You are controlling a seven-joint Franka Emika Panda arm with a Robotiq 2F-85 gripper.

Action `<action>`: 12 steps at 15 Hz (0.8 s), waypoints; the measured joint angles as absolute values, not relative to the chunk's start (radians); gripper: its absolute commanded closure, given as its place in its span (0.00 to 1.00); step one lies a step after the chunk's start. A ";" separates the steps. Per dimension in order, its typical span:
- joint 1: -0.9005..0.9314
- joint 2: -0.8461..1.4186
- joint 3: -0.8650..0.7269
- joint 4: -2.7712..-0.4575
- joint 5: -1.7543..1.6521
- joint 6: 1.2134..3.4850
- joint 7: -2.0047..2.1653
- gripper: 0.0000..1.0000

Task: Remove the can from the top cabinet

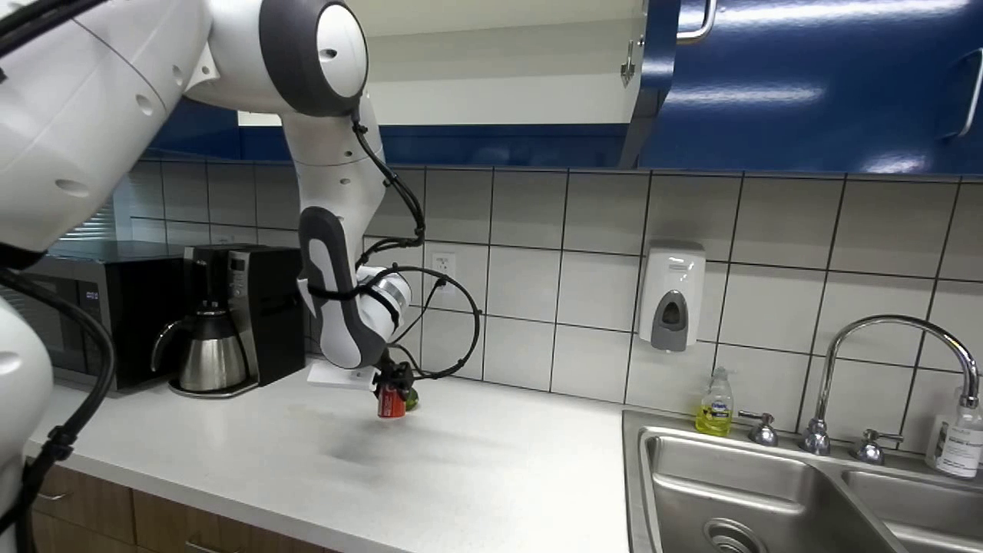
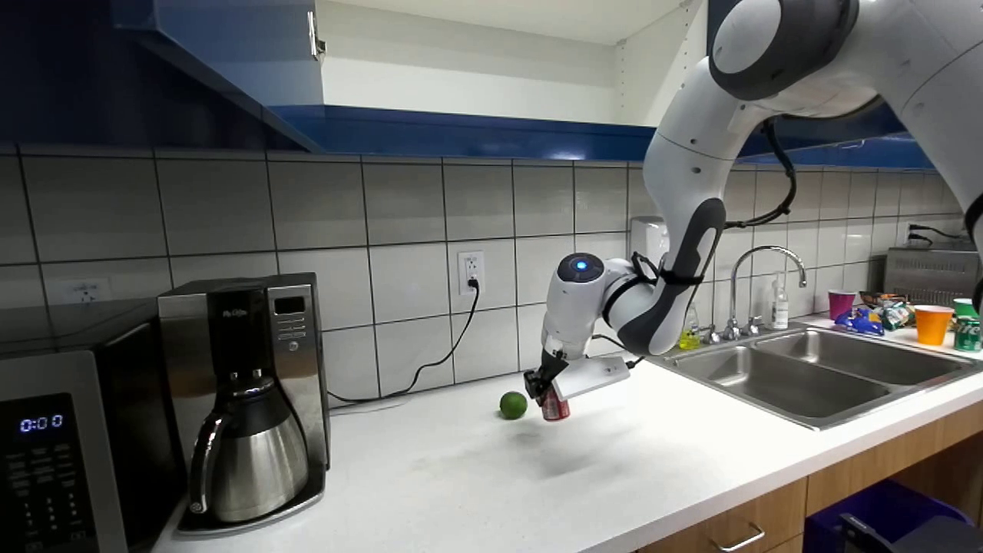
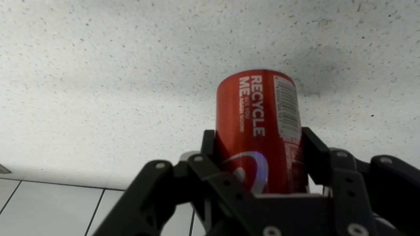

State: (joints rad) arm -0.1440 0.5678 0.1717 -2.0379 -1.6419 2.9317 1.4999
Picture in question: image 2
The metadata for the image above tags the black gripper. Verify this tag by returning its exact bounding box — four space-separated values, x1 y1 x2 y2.
522 350 569 398

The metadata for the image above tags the red soda can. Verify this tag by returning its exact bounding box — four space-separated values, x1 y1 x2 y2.
541 391 572 421

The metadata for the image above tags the blue upper cabinet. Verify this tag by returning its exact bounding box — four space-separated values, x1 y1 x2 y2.
111 0 934 172

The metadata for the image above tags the green lime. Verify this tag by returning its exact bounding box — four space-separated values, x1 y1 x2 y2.
497 391 528 421

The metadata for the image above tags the yellow dish soap bottle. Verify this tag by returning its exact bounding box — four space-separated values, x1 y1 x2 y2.
675 328 702 353

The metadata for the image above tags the chrome sink faucet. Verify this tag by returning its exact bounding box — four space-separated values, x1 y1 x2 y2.
705 244 807 344

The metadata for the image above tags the white hand soap bottle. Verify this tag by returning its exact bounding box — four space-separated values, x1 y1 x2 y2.
772 280 788 328

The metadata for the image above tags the stainless steel double sink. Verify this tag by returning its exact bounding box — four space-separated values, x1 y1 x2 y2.
659 328 983 430

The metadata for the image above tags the purple plastic cup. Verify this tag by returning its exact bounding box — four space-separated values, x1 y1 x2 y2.
825 289 853 318

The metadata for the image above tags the stainless steel coffee carafe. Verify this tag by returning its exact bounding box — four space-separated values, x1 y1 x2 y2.
189 374 310 525

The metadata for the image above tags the blue recycling bin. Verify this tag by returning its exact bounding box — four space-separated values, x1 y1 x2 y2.
805 479 964 553

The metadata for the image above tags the orange plastic cup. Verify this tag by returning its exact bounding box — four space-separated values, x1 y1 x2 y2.
914 305 951 344

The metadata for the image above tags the steel appliance on counter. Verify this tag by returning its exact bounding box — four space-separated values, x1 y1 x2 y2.
885 247 981 305

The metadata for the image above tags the green plastic cup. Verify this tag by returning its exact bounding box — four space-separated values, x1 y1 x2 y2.
951 299 981 353

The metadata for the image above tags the black microwave oven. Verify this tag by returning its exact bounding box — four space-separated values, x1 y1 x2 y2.
0 302 185 553

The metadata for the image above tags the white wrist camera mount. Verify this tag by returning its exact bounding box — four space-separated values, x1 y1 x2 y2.
552 356 630 398

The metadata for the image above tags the black power cable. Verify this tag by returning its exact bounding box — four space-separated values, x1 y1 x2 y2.
321 277 486 407

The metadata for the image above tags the white wall power outlet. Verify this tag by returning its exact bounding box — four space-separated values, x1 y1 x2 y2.
459 251 486 292

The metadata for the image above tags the white wall soap dispenser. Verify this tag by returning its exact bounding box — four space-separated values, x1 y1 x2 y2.
626 217 668 263

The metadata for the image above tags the wooden drawer with handle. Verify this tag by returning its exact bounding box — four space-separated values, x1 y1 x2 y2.
638 482 805 553

